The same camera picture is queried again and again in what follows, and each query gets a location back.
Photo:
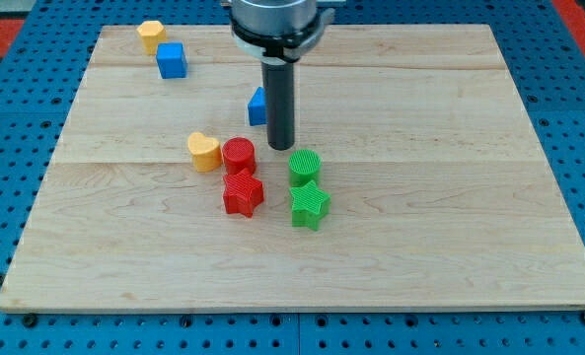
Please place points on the green star block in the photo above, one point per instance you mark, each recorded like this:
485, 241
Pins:
309, 205

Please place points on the yellow heart block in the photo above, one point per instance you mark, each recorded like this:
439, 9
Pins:
205, 152

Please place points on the blue cube block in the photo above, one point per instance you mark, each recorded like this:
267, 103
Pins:
171, 60

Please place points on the green cylinder block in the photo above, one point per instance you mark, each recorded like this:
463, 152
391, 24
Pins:
303, 166

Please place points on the red cylinder block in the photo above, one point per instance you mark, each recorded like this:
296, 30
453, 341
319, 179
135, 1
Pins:
239, 154

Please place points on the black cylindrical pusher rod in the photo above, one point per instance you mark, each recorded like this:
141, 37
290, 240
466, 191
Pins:
278, 84

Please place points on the blue triangular block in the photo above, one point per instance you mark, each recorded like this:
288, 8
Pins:
257, 108

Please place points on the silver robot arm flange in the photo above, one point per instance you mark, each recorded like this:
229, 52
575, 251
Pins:
278, 32

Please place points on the yellow hexagon block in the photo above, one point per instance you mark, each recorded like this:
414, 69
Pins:
151, 34

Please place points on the red star block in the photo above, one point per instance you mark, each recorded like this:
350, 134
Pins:
243, 193

